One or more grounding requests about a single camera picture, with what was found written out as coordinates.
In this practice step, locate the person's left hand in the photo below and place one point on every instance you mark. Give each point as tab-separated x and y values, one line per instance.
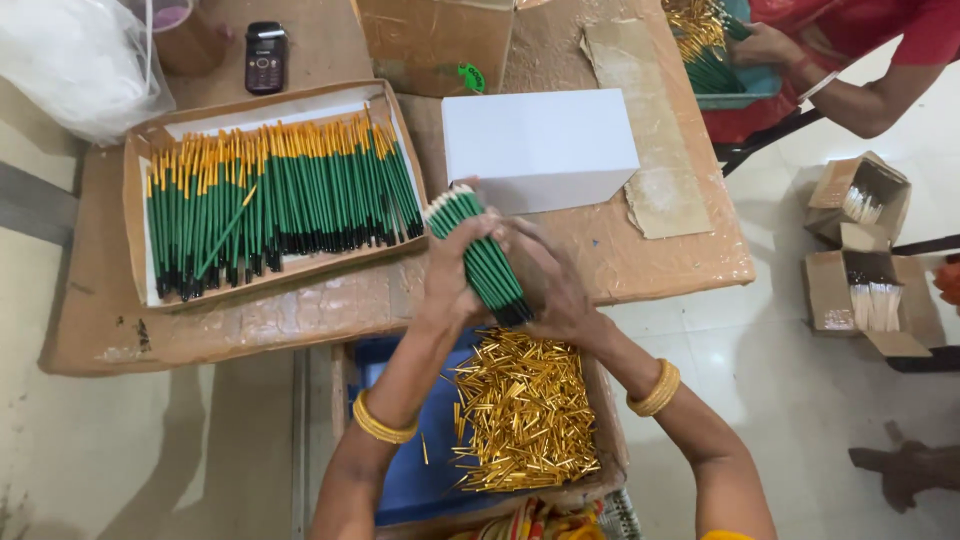
446	277

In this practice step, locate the person's right hand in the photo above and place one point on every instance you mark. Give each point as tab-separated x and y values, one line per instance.
559	296

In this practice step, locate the person's left fingers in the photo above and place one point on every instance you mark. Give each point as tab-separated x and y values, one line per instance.
487	229

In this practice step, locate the person's right fingers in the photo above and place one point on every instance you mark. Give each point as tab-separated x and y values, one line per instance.
525	244

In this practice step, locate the bundle of green pencils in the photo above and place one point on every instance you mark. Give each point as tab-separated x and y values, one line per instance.
487	262

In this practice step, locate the white cardboard box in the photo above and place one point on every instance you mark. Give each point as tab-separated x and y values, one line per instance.
536	139

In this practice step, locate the green tag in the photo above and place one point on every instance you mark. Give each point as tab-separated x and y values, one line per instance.
472	77

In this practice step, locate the torn cardboard sheet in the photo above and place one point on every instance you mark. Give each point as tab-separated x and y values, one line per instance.
645	127

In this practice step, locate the pile of gold pencil caps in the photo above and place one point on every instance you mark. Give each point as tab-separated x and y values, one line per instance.
525	412

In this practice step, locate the row of gold-capped green pencils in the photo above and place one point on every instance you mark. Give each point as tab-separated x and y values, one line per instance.
300	195

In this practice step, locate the brown cardboard box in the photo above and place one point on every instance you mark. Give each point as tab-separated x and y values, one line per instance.
431	45

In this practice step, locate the gold bangles on right wrist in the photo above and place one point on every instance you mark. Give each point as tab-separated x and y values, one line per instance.
660	394

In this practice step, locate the gold bangles on wrist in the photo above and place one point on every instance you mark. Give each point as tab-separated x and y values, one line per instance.
660	394
379	429

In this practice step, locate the gold bangles on left wrist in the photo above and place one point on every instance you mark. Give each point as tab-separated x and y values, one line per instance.
379	429

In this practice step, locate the stray gold pencil cap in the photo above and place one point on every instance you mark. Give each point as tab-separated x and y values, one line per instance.
424	448

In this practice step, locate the cardboard box with blue lining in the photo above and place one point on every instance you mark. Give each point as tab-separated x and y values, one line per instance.
427	465

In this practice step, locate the heap of uncapped green pencils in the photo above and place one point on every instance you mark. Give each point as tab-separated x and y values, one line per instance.
712	75

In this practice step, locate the single loose green pencil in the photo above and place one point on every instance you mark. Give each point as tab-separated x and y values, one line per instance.
225	232

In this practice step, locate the teal plastic tray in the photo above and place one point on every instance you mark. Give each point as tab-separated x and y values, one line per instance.
750	86

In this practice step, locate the heap of gold caps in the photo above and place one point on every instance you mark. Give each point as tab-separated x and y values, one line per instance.
694	26

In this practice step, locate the person's colourful clothing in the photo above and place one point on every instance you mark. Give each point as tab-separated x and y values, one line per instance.
525	521

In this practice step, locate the black mobile phone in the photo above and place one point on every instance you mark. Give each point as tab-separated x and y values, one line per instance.
265	60

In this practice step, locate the woven plastic basket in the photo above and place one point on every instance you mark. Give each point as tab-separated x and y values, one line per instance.
622	517

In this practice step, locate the large open cardboard box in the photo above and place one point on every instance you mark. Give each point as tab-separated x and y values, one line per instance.
829	292

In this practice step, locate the small open cardboard box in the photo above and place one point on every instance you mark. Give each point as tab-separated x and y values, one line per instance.
836	187

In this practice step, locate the bunch of white sticks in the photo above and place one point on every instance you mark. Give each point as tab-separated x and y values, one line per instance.
876	307
862	206

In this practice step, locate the shallow cardboard tray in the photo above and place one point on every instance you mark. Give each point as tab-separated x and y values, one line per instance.
139	225

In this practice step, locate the brown container with pink lid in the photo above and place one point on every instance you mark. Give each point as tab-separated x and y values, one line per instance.
187	41

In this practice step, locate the black furniture bar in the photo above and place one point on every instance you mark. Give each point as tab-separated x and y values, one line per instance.
930	244

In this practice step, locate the clear plastic bag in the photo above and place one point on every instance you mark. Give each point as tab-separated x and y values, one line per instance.
71	64

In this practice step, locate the black chair frame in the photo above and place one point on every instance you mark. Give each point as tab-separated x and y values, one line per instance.
750	150

